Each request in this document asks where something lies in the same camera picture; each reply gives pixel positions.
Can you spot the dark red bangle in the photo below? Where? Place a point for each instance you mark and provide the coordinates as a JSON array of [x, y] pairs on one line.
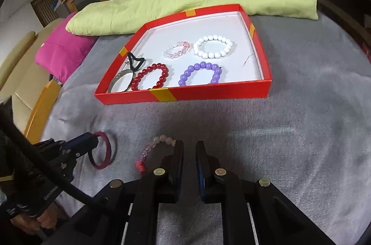
[[100, 166]]

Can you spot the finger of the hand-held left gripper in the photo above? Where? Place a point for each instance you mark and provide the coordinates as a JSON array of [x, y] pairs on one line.
[[84, 140], [78, 153]]

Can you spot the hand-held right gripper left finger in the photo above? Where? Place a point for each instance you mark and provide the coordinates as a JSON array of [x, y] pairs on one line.
[[180, 158]]

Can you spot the magenta pillow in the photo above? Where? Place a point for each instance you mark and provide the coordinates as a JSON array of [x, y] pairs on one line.
[[63, 51]]

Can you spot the silver bangle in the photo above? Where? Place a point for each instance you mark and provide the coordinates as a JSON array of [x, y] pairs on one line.
[[116, 78]]

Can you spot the person's left hand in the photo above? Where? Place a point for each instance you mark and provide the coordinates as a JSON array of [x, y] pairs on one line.
[[46, 219]]

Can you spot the beige leather sofa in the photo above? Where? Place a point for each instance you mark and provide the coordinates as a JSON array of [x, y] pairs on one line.
[[23, 88]]

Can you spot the red shallow box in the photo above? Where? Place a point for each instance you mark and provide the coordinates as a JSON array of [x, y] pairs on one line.
[[217, 91]]

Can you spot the grey blanket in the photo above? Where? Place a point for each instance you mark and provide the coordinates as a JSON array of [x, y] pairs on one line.
[[289, 132]]

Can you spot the light green blanket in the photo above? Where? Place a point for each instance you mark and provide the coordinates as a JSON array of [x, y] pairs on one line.
[[174, 1]]

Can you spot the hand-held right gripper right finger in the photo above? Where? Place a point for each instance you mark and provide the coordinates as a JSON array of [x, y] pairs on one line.
[[200, 164]]

